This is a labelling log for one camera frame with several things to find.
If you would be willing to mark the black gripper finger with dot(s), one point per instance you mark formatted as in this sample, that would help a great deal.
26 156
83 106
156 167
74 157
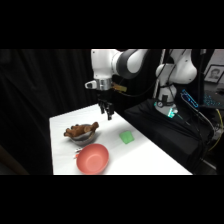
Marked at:
101 107
109 112

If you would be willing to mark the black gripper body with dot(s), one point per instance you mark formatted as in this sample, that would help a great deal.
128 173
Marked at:
104 95

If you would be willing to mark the green triangle block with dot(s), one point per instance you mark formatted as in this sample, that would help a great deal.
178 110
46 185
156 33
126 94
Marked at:
126 137

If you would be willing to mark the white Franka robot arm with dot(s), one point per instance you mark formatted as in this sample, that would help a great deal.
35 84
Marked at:
103 63

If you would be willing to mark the silver metal bowl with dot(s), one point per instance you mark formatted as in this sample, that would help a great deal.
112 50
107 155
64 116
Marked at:
83 136

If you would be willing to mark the pink bowl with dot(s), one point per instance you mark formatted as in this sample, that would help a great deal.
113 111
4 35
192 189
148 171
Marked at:
92 159

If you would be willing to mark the brown plush toy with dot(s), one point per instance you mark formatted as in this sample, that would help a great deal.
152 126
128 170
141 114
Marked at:
79 129

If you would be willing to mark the small red white object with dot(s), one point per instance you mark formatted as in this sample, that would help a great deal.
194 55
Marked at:
77 152

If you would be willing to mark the black covered robot stand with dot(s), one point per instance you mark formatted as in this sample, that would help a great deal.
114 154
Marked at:
160 130

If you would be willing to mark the small green light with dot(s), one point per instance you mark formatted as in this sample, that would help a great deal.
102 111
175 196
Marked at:
171 113

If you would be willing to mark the black curtain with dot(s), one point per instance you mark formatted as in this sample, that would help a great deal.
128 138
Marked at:
33 100

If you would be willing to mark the teal lit keyboard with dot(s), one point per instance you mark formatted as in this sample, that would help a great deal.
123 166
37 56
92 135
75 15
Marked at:
213 101

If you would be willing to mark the framed portrait picture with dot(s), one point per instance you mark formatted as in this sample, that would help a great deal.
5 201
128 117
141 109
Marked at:
214 73

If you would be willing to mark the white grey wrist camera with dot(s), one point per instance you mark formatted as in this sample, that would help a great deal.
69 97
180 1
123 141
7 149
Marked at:
90 84

